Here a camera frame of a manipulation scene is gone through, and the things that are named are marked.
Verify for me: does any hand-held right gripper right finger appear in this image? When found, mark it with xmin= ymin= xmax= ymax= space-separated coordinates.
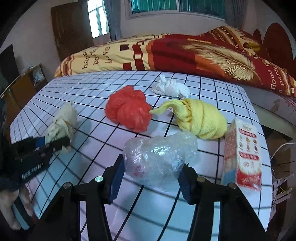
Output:
xmin=179 ymin=163 xmax=270 ymax=241

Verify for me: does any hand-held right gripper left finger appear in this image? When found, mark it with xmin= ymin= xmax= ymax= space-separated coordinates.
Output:
xmin=26 ymin=154 xmax=125 ymax=241

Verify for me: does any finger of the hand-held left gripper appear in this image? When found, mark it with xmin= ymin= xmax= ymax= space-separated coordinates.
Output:
xmin=34 ymin=136 xmax=47 ymax=147
xmin=46 ymin=136 xmax=71 ymax=153

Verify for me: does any cream cloth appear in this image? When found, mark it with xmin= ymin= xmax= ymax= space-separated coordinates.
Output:
xmin=44 ymin=100 xmax=78 ymax=154

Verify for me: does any clear plastic bag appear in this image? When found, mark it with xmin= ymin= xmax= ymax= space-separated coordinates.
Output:
xmin=122 ymin=132 xmax=199 ymax=192

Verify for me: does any red and white carton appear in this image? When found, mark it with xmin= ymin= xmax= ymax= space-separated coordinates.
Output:
xmin=221 ymin=118 xmax=263 ymax=192

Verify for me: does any yellow cloth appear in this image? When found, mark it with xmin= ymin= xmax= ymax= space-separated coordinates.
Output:
xmin=149 ymin=98 xmax=227 ymax=140

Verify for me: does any red plastic bag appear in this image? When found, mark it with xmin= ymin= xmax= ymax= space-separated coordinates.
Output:
xmin=105 ymin=85 xmax=152 ymax=132

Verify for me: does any person's left hand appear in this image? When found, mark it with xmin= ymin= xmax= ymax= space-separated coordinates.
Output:
xmin=0 ymin=189 xmax=34 ymax=230

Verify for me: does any brown wooden cabinet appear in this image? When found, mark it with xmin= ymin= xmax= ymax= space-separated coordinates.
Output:
xmin=0 ymin=63 xmax=48 ymax=130

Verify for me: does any white checkered tablecloth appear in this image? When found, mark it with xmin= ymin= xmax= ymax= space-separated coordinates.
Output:
xmin=9 ymin=71 xmax=273 ymax=241

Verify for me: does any black television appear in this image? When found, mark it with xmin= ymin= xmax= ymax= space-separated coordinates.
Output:
xmin=0 ymin=44 xmax=20 ymax=93

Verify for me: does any brown wooden door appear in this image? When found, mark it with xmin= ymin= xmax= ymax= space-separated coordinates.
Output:
xmin=51 ymin=0 xmax=94 ymax=62

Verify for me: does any worn grey mattress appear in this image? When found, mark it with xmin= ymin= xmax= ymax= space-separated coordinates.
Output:
xmin=245 ymin=86 xmax=296 ymax=122

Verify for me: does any small window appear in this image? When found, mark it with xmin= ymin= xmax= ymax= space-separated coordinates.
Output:
xmin=87 ymin=0 xmax=111 ymax=39

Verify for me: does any red and yellow printed blanket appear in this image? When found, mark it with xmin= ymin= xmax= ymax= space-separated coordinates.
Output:
xmin=54 ymin=25 xmax=296 ymax=98

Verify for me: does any grey curtain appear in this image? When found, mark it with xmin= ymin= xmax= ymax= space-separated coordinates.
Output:
xmin=225 ymin=0 xmax=246 ymax=30
xmin=103 ymin=0 xmax=122 ymax=42

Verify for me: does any red and white headboard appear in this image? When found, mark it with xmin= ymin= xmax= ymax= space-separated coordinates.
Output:
xmin=252 ymin=22 xmax=295 ymax=70

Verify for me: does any large sliding window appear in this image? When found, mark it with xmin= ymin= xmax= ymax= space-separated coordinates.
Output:
xmin=128 ymin=0 xmax=228 ymax=22

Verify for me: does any yellow cable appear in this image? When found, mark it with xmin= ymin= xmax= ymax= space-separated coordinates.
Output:
xmin=276 ymin=185 xmax=291 ymax=195

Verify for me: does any long white cable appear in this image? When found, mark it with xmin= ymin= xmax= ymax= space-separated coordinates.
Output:
xmin=269 ymin=142 xmax=296 ymax=161

